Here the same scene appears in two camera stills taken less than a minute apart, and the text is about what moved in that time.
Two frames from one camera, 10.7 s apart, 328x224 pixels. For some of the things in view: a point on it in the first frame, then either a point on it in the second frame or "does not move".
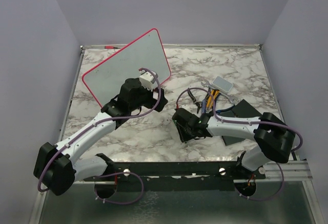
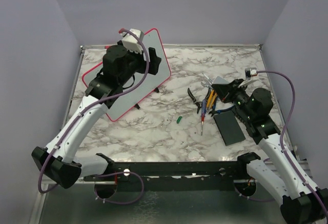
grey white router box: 222,84 does not move
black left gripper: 152,100 to 155,61
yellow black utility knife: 210,103 does not move
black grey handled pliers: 196,103 does not move
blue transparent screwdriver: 204,106 does not move
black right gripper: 183,136 to 225,92
